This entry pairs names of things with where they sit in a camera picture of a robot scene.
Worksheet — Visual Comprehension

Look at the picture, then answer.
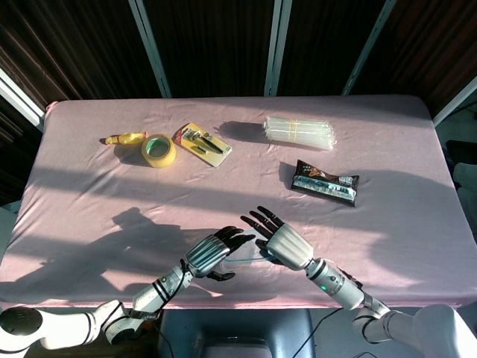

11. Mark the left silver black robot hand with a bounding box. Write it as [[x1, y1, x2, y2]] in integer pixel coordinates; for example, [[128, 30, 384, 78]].
[[184, 225, 256, 282]]

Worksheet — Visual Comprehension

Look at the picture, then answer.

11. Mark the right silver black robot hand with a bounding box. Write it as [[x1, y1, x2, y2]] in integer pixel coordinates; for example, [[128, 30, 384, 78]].
[[239, 205, 315, 271]]

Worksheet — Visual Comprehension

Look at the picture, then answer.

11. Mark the clear container with teal rim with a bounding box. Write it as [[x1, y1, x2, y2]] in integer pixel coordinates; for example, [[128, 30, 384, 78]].
[[218, 250, 279, 279]]

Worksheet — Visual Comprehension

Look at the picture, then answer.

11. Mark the dark brown snack packet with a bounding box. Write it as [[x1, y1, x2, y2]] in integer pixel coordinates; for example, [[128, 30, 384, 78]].
[[289, 159, 361, 207]]

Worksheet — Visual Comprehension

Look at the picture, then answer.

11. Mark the grey robot torso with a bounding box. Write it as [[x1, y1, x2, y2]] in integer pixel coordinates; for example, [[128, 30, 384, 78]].
[[157, 308, 318, 358]]

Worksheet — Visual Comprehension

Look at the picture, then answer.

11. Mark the nail clipper set card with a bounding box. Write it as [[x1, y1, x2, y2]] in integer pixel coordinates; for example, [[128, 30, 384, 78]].
[[171, 122, 233, 169]]

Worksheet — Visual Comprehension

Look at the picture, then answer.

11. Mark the yellow tape roll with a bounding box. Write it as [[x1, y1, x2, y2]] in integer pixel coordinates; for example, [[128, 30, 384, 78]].
[[140, 133, 177, 169]]

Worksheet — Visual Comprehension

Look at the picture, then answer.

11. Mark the pink tablecloth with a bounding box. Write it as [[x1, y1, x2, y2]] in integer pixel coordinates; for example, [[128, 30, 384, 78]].
[[0, 94, 477, 311]]

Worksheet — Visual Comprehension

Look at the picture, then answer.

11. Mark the bundle of clear plastic tubes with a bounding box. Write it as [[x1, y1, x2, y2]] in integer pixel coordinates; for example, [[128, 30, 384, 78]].
[[263, 115, 338, 152]]

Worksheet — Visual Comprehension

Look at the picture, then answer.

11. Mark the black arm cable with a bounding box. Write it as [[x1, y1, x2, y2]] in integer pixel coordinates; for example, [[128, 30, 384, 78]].
[[157, 260, 189, 313]]

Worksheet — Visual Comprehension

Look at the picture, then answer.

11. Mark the grey window frame post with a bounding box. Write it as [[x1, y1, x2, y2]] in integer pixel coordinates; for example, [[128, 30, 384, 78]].
[[341, 0, 398, 96], [432, 75, 477, 126], [127, 0, 173, 99], [0, 66, 47, 132], [265, 0, 294, 98]]

